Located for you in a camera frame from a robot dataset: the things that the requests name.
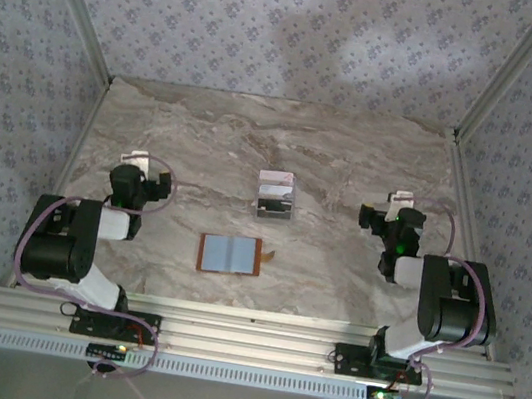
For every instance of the brown leather card holder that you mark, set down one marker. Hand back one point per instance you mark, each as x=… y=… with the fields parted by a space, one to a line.
x=229 y=254

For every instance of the clear acrylic card stand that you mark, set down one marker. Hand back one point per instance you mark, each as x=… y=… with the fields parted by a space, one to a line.
x=272 y=219

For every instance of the white VIP credit card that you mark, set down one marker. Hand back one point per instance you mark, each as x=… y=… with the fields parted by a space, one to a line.
x=277 y=177

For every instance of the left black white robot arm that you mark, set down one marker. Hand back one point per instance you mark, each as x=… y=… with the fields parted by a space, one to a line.
x=55 y=252

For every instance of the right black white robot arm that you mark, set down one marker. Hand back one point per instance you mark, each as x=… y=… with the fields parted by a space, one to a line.
x=455 y=315

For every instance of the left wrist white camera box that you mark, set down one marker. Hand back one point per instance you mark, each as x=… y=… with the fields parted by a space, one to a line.
x=138 y=159

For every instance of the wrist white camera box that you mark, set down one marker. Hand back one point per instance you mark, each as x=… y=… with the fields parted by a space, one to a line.
x=138 y=159
x=401 y=205

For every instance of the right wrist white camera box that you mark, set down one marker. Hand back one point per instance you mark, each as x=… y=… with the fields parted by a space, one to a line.
x=401 y=205

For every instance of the aluminium side rail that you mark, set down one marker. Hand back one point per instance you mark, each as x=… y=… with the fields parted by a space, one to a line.
x=66 y=168
x=468 y=216

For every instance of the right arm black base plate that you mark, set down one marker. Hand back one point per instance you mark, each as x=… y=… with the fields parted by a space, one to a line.
x=352 y=360

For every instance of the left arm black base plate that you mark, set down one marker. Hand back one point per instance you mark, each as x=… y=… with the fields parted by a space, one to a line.
x=89 y=326

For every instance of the aluminium mounting rail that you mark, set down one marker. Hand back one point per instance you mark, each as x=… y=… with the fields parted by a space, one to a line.
x=249 y=338

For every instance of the aluminium corner post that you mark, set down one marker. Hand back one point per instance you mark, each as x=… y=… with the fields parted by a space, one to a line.
x=511 y=71
x=77 y=2

